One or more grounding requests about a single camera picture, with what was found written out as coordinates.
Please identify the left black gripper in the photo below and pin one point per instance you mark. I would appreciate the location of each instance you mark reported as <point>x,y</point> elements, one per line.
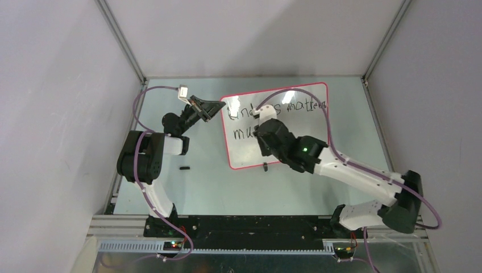
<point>207,109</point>

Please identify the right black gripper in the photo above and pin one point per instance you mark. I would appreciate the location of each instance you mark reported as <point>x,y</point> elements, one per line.
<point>265,151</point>

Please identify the pink framed whiteboard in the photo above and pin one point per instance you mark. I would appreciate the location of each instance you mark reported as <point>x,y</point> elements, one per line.
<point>299,108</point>

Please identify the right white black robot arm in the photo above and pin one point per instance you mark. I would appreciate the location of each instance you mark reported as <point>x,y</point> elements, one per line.
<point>396,201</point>

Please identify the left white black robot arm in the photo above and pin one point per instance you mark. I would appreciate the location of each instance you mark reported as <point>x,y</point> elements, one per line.
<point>141,157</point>

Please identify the right circuit board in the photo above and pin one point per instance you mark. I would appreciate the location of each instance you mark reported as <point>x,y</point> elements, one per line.
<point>344,253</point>

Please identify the circuit board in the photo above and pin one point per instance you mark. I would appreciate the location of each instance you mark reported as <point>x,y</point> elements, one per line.
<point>344,253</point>
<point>173,246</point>

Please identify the left circuit board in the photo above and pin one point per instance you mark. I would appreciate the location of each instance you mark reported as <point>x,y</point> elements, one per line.
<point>173,246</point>

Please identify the white object at corner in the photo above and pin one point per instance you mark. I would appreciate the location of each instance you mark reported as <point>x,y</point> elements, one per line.
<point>86,259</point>

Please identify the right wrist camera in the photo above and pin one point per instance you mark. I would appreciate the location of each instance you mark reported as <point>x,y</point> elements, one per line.
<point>265,113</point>

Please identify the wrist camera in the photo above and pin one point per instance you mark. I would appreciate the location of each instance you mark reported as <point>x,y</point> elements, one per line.
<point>265,113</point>
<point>183,94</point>

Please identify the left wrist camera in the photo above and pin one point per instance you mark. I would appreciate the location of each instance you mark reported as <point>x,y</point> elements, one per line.
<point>183,94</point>

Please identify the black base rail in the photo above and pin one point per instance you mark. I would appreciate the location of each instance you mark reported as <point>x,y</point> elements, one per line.
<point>279,233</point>

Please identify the aluminium frame profile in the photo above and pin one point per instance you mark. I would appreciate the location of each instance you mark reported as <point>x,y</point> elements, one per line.
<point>117,226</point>

